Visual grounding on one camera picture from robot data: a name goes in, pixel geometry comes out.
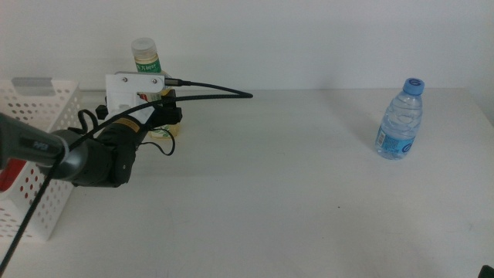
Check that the red cola can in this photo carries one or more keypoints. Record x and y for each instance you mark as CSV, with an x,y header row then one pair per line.
x,y
9,173

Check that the yellow tea bottle green label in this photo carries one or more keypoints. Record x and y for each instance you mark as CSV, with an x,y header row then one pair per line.
x,y
144,50

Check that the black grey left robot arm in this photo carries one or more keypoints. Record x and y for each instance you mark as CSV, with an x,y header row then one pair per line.
x,y
34,144

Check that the clear water bottle blue cap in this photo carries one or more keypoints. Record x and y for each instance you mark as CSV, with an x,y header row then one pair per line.
x,y
400,123

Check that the white perforated plastic basket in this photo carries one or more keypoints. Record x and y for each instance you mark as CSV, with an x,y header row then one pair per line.
x,y
58,208

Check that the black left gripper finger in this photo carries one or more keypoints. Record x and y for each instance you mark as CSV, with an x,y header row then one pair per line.
x,y
168,115
102,112

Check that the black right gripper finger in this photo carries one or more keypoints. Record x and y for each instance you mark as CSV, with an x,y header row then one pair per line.
x,y
488,272

